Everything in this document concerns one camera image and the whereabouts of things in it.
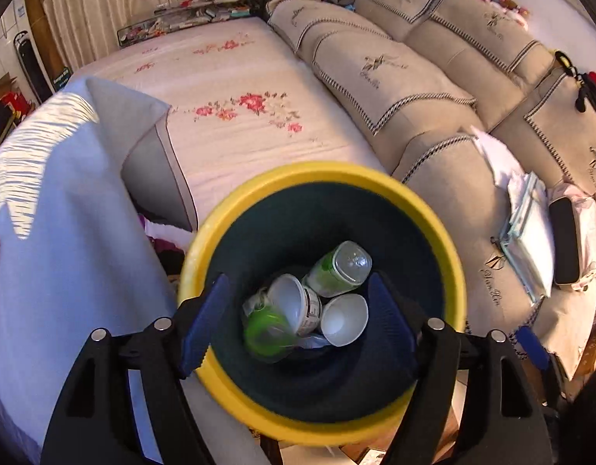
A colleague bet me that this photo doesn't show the yellow rimmed dark trash bin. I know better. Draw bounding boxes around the yellow rimmed dark trash bin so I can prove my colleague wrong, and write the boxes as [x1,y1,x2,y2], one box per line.
[178,162,467,445]

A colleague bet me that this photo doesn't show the green labelled plastic bottle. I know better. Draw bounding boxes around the green labelled plastic bottle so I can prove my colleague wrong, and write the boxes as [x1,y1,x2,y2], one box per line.
[302,240,373,298]

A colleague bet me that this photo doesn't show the blue patterned tablecloth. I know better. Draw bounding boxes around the blue patterned tablecloth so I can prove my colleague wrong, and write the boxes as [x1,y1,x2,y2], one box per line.
[0,74,275,465]

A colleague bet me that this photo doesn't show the white papers on sofa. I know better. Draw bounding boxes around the white papers on sofa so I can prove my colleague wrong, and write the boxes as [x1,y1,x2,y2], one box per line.
[470,127,555,305]

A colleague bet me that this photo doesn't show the black plush toy on sofa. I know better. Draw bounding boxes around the black plush toy on sofa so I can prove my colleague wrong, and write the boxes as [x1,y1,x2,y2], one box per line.
[555,50,596,114]

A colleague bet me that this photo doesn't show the white paper cup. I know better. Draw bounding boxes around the white paper cup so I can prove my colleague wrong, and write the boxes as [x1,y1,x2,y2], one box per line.
[267,274,322,337]

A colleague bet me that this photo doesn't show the beige sofa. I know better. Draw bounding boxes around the beige sofa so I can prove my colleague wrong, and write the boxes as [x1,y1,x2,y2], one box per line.
[267,0,596,377]

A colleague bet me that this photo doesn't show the black tower fan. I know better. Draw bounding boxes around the black tower fan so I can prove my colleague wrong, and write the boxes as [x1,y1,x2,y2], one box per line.
[13,31,53,104]

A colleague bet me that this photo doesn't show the cluttered glass low table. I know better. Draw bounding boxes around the cluttered glass low table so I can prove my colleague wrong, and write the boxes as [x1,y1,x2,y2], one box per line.
[116,0,254,48]

